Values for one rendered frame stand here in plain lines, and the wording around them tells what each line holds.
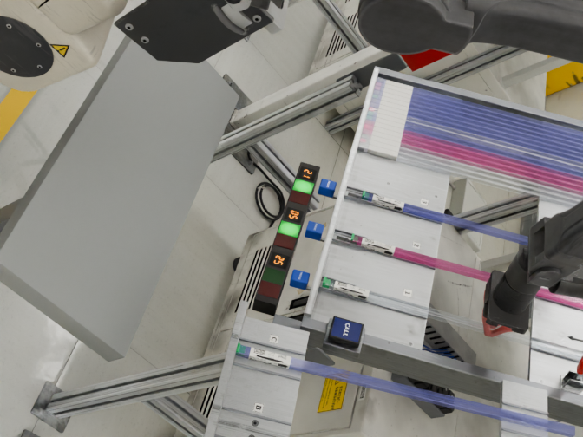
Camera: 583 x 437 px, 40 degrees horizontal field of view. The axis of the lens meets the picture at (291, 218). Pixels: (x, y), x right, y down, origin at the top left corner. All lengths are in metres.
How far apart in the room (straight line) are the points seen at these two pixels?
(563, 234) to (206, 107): 0.69
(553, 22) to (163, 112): 0.80
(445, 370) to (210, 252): 1.07
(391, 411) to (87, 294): 0.74
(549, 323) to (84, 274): 0.78
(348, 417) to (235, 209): 0.96
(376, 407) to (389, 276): 0.32
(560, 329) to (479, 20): 0.83
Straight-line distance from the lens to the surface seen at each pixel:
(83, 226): 1.20
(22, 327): 1.82
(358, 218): 1.47
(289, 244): 1.42
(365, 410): 1.58
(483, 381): 1.34
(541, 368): 1.39
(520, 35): 0.75
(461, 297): 2.02
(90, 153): 1.25
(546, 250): 1.14
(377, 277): 1.39
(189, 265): 2.17
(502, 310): 1.30
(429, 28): 0.71
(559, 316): 1.47
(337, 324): 1.27
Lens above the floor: 1.52
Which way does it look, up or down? 36 degrees down
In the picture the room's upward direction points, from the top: 70 degrees clockwise
